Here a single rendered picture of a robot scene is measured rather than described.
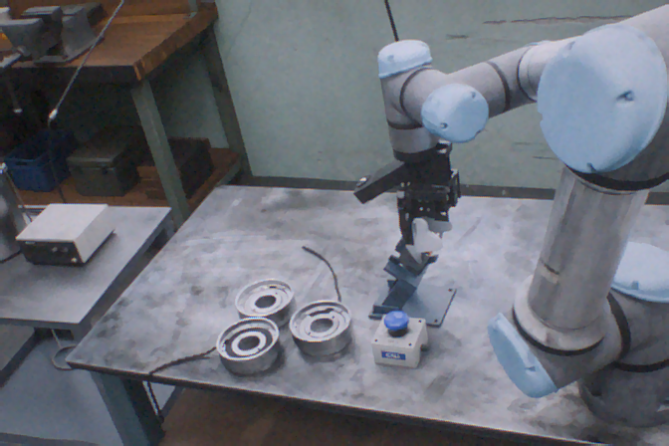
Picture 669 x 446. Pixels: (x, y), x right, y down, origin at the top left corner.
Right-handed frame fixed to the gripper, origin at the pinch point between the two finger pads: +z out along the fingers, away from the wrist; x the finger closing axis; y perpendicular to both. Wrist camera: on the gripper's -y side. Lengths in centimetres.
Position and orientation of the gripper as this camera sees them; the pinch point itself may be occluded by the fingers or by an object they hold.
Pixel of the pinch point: (418, 250)
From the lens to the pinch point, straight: 133.6
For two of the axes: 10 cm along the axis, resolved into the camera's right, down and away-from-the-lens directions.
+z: 1.8, 8.3, 5.3
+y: 9.0, 0.8, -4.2
